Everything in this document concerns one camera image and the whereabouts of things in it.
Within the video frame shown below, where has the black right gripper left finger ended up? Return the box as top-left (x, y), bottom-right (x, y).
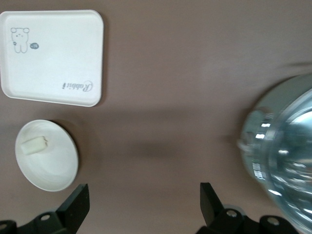
top-left (17, 184), bottom-right (90, 234)

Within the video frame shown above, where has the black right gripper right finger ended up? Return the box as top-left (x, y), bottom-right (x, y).
top-left (196, 182), bottom-right (300, 234)

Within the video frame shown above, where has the cream round plate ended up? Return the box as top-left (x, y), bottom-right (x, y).
top-left (15, 119), bottom-right (80, 192)

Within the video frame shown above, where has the small white bun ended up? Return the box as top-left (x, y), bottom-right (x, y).
top-left (20, 136), bottom-right (49, 156)

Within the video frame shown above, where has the cream rabbit print tray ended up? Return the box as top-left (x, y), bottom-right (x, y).
top-left (0, 9), bottom-right (105, 107)

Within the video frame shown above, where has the glass pot lid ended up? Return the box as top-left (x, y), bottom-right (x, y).
top-left (267, 89), bottom-right (312, 234)

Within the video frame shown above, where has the steel electric cooking pot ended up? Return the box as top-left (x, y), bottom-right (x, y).
top-left (237, 73), bottom-right (312, 234)

